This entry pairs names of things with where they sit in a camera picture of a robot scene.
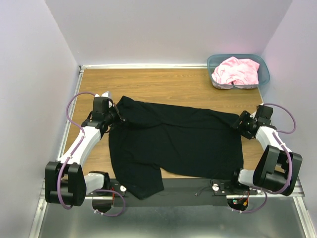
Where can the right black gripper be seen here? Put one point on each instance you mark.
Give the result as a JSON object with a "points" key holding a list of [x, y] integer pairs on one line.
{"points": [[244, 116]]}

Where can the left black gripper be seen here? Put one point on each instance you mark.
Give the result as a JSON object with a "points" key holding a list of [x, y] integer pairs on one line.
{"points": [[119, 118]]}

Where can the black t shirt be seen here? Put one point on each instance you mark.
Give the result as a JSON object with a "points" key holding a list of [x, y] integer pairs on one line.
{"points": [[181, 140]]}

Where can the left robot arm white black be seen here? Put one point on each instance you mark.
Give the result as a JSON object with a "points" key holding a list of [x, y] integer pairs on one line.
{"points": [[65, 182]]}

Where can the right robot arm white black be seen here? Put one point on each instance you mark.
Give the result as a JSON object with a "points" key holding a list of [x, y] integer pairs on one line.
{"points": [[278, 167]]}

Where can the pink t shirt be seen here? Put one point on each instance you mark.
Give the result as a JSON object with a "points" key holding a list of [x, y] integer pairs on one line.
{"points": [[233, 71]]}

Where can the teal plastic bin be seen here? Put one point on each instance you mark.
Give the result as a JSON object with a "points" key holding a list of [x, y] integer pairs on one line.
{"points": [[263, 72]]}

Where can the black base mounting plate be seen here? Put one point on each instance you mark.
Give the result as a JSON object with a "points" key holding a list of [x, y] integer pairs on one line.
{"points": [[177, 192]]}

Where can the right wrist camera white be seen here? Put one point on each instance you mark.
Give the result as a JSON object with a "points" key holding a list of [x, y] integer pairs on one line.
{"points": [[254, 115]]}

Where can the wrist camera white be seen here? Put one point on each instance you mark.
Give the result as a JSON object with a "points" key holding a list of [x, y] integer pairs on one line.
{"points": [[106, 94], [254, 115]]}

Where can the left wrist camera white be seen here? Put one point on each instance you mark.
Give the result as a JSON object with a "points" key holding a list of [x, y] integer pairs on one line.
{"points": [[106, 94]]}

